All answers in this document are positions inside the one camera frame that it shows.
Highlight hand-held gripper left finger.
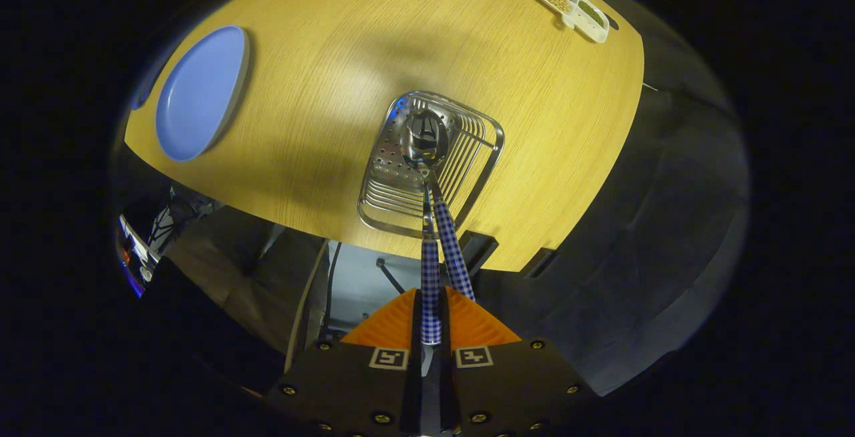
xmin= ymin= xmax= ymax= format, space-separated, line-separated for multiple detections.
xmin=264 ymin=288 xmax=423 ymax=437

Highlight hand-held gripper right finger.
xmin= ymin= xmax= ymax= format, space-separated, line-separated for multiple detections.
xmin=441 ymin=287 xmax=599 ymax=437

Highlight spoon with checkered handle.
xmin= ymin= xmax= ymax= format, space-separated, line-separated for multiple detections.
xmin=399 ymin=110 xmax=450 ymax=346

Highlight fork with checkered handle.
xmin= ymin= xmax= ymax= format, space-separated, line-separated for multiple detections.
xmin=427 ymin=170 xmax=476 ymax=302

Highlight white striped device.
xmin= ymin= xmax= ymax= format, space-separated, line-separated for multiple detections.
xmin=117 ymin=186 xmax=221 ymax=299

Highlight blue round plate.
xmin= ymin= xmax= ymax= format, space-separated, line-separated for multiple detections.
xmin=155 ymin=25 xmax=251 ymax=162

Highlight blue folded cloth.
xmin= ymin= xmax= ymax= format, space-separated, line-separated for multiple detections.
xmin=130 ymin=56 xmax=161 ymax=110

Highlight white divided bean dish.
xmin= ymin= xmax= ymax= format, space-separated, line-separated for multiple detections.
xmin=530 ymin=0 xmax=610 ymax=44

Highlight black cable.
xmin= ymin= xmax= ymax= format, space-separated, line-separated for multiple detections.
xmin=324 ymin=242 xmax=343 ymax=337

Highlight metal wire basket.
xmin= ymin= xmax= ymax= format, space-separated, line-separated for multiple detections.
xmin=357 ymin=90 xmax=506 ymax=241

